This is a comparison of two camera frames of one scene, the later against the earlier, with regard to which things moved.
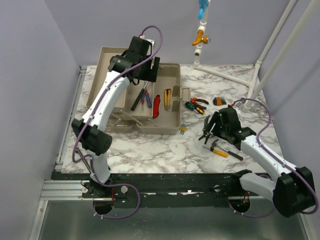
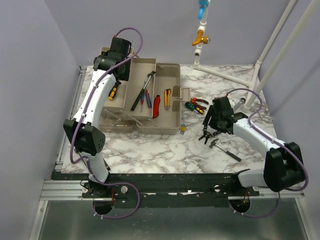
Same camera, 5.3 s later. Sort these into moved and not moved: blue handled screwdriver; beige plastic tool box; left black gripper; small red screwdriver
Moved: left black gripper
Not moved: blue handled screwdriver; small red screwdriver; beige plastic tool box
